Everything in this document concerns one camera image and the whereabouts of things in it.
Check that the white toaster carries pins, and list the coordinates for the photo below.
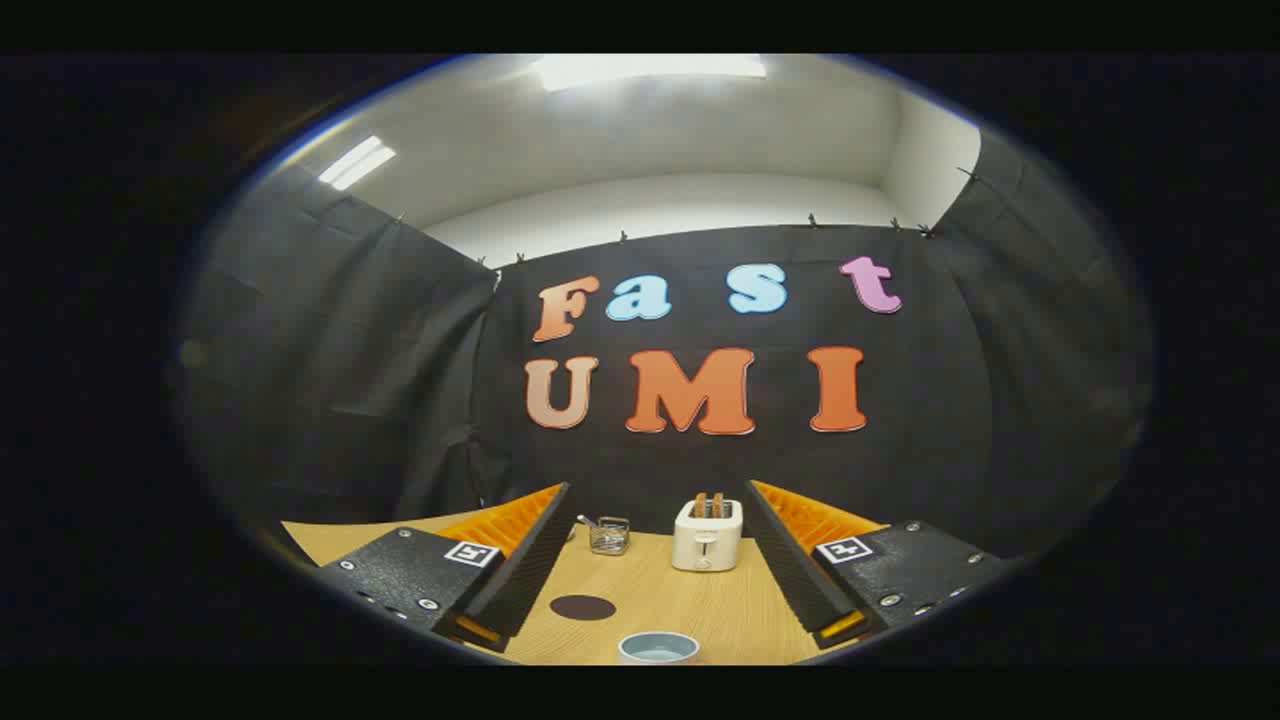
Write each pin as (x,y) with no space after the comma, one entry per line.
(706,545)

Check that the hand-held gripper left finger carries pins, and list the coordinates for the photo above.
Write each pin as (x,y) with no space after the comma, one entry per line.
(530,565)

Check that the white cup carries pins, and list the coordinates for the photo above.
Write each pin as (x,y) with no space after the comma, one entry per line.
(657,650)

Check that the round brown coaster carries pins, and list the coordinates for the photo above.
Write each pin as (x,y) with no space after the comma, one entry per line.
(583,607)

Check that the clear glass utensil holder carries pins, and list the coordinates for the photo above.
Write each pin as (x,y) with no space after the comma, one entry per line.
(609,538)

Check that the black backdrop cloth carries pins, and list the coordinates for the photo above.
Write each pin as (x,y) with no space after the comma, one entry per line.
(950,400)

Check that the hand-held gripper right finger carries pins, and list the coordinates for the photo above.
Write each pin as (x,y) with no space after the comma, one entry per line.
(790,565)

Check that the narrow ceiling tube light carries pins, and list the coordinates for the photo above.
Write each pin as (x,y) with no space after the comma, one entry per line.
(357,162)

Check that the wooden table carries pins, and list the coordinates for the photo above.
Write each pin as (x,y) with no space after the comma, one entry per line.
(660,600)

